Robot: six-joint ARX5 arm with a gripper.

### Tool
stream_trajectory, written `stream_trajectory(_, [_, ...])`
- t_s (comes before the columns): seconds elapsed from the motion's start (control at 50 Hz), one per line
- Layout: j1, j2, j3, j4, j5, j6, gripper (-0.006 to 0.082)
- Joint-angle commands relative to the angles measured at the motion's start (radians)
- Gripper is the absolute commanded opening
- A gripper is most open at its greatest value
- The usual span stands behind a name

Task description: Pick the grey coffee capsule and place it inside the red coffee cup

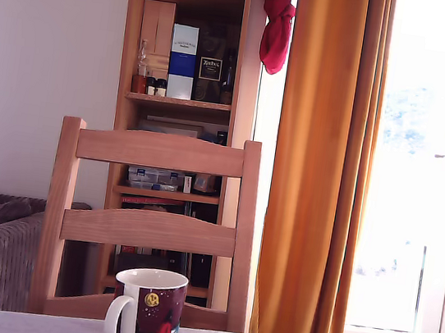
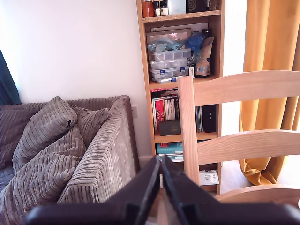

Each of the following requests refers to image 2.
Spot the brown paper pouch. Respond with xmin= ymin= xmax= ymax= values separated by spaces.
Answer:
xmin=194 ymin=37 xmax=215 ymax=79

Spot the brown corduroy sofa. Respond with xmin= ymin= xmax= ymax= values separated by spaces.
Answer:
xmin=0 ymin=95 xmax=141 ymax=225

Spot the red book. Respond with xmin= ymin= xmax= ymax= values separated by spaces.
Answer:
xmin=155 ymin=100 xmax=165 ymax=131

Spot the orange curtain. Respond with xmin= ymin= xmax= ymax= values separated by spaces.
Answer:
xmin=239 ymin=0 xmax=300 ymax=186

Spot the brown corduroy cushion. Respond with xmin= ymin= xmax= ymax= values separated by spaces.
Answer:
xmin=12 ymin=95 xmax=78 ymax=172
xmin=71 ymin=105 xmax=110 ymax=148
xmin=0 ymin=124 xmax=86 ymax=225

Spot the teal curtain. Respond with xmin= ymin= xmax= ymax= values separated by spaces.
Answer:
xmin=0 ymin=49 xmax=22 ymax=106

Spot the white labelled box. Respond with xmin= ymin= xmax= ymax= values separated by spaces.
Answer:
xmin=199 ymin=170 xmax=218 ymax=186

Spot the wooden chair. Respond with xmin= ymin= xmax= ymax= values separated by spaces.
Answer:
xmin=178 ymin=70 xmax=300 ymax=208

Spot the tall black box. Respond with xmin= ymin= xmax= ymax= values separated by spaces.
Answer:
xmin=202 ymin=105 xmax=218 ymax=134

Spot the dark brown bottle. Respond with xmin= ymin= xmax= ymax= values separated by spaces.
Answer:
xmin=208 ymin=0 xmax=221 ymax=11

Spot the clear plastic organiser box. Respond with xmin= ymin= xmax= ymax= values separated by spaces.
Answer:
xmin=149 ymin=48 xmax=192 ymax=62
xmin=150 ymin=60 xmax=188 ymax=70
xmin=149 ymin=67 xmax=189 ymax=79
xmin=152 ymin=76 xmax=183 ymax=84

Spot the blue plastic bag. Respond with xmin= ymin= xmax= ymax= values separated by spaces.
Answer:
xmin=185 ymin=31 xmax=207 ymax=59

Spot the black box with gold emblem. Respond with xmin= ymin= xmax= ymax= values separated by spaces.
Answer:
xmin=159 ymin=120 xmax=181 ymax=136

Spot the wooden bookshelf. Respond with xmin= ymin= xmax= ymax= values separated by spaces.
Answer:
xmin=135 ymin=0 xmax=225 ymax=195

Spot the teal book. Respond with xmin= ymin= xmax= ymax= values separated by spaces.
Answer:
xmin=156 ymin=142 xmax=183 ymax=155

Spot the white and blue box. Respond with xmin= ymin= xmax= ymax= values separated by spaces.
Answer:
xmin=167 ymin=0 xmax=187 ymax=16

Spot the red jar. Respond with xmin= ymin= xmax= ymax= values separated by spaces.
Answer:
xmin=142 ymin=0 xmax=154 ymax=18

